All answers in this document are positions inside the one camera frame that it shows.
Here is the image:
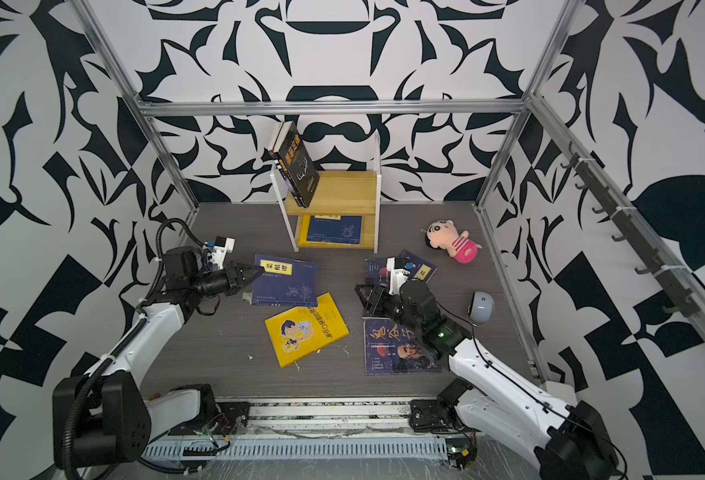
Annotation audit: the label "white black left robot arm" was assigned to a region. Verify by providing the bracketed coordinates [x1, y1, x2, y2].
[52, 218, 264, 479]

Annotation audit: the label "white power box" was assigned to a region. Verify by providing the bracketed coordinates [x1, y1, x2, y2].
[542, 381, 578, 406]

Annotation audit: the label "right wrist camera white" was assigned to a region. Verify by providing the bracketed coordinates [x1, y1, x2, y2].
[386, 257, 414, 295]

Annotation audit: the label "purple old man book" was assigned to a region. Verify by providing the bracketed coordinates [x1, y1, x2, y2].
[364, 318, 442, 376]
[365, 257, 396, 288]

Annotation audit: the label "white grey round speaker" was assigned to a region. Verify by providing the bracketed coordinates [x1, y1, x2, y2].
[468, 291, 496, 327]

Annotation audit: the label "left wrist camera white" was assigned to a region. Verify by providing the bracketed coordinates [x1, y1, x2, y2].
[202, 236, 236, 271]

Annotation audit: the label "black deer antler book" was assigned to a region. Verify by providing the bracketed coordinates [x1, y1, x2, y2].
[280, 121, 320, 208]

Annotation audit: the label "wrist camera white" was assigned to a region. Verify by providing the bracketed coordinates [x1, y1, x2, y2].
[386, 257, 414, 295]
[202, 236, 236, 271]

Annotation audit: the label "blue book beige label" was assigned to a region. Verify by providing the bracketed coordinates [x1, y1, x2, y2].
[306, 215, 363, 245]

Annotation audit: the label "white wooden two-tier shelf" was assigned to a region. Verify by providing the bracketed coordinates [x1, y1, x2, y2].
[270, 132, 383, 253]

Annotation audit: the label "black wall hook rail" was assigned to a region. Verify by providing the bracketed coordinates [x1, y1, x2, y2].
[562, 143, 702, 318]

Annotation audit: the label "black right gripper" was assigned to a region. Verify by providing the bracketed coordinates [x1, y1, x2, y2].
[357, 282, 427, 339]

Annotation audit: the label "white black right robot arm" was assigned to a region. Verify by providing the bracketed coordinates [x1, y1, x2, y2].
[355, 280, 628, 479]

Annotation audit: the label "small blue book yellow label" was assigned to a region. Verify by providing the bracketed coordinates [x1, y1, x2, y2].
[400, 250, 437, 282]

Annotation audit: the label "plush doll pink shorts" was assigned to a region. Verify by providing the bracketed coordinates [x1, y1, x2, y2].
[423, 219, 483, 265]

